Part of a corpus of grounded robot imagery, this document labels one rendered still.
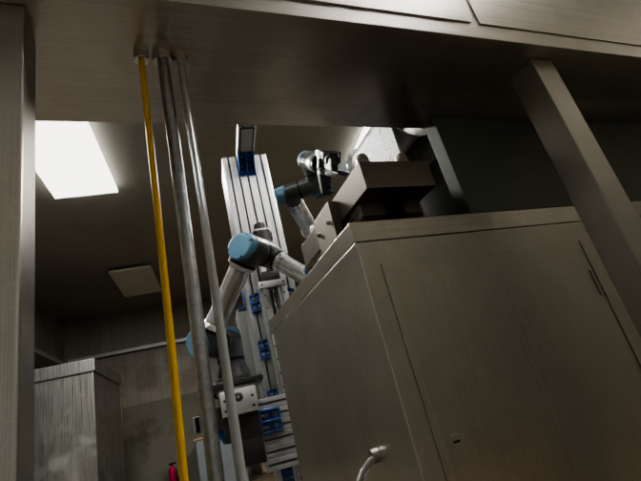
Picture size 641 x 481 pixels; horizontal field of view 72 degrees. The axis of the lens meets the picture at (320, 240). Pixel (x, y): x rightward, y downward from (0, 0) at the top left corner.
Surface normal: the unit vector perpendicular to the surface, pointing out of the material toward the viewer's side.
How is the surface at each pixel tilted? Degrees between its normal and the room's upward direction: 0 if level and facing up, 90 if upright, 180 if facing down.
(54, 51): 180
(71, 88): 180
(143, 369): 90
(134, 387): 90
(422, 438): 90
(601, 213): 90
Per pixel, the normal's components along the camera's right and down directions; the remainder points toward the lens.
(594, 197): -0.92, 0.08
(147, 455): 0.18, -0.41
